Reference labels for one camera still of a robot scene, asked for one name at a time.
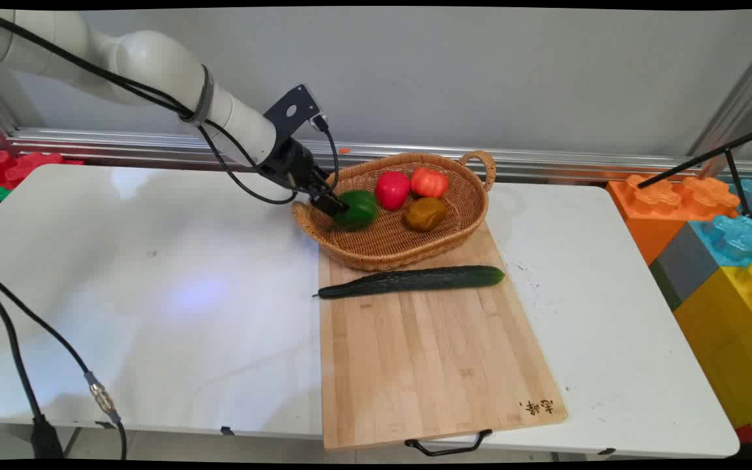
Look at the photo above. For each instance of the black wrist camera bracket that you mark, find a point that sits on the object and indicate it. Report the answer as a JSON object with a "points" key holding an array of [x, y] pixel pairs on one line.
{"points": [[291, 108]]}

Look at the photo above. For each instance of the black tripod rods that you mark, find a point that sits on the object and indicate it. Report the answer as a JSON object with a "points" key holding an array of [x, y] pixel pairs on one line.
{"points": [[689, 163]]}

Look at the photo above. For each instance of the dark green cucumber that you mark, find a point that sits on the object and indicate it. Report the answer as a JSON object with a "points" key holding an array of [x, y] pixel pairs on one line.
{"points": [[415, 281]]}

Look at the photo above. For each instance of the brown yellow bell pepper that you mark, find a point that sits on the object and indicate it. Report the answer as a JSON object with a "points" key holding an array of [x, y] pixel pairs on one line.
{"points": [[425, 214]]}

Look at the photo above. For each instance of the orange giant building block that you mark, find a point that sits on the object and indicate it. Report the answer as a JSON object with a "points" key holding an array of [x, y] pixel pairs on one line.
{"points": [[643, 222]]}

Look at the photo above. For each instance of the orange tomato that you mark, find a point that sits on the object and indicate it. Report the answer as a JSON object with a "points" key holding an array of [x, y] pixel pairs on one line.
{"points": [[429, 183]]}

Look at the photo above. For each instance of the bamboo cutting board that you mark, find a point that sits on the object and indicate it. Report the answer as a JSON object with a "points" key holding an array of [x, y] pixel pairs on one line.
{"points": [[428, 365]]}

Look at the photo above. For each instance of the horizontal aluminium rail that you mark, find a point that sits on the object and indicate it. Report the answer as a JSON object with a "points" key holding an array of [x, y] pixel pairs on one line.
{"points": [[154, 147]]}

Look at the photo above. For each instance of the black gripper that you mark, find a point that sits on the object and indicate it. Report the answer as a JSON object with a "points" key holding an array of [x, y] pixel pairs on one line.
{"points": [[286, 164]]}

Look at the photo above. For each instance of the grey giant building block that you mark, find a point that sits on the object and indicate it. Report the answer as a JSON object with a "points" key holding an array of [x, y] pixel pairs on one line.
{"points": [[686, 264]]}

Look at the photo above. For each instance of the green bell pepper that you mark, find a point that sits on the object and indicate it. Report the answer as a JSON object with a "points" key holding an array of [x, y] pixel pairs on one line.
{"points": [[363, 209]]}

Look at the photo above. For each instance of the red bell pepper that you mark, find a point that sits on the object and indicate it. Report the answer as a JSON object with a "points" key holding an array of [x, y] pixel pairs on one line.
{"points": [[392, 189]]}

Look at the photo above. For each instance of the blue giant building block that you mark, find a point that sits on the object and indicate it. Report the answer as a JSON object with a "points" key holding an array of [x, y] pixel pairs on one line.
{"points": [[741, 238]]}

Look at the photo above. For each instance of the yellow giant building block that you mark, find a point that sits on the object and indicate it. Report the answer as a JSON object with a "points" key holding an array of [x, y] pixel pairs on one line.
{"points": [[728, 339]]}

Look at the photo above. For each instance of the slanted aluminium frame post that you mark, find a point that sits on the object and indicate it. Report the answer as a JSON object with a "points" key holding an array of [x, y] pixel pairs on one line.
{"points": [[741, 104]]}

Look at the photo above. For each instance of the red giant building block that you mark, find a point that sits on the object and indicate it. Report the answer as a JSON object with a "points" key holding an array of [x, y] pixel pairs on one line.
{"points": [[17, 166]]}

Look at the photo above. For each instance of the woven wicker basket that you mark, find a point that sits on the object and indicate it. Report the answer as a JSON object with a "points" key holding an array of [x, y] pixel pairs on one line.
{"points": [[382, 251]]}

